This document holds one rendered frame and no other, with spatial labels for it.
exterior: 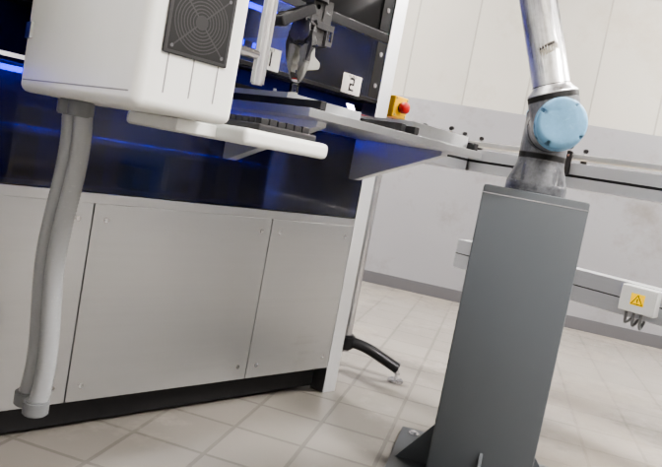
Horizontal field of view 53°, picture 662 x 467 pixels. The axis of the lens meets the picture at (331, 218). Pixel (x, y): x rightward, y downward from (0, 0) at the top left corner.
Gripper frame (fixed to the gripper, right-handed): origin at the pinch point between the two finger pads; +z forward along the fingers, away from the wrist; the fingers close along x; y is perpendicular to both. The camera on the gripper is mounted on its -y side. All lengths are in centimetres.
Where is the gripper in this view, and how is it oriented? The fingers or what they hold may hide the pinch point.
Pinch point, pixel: (294, 75)
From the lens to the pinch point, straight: 167.1
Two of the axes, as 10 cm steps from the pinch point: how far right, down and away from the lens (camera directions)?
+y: 6.9, 0.7, 7.2
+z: -1.8, 9.8, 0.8
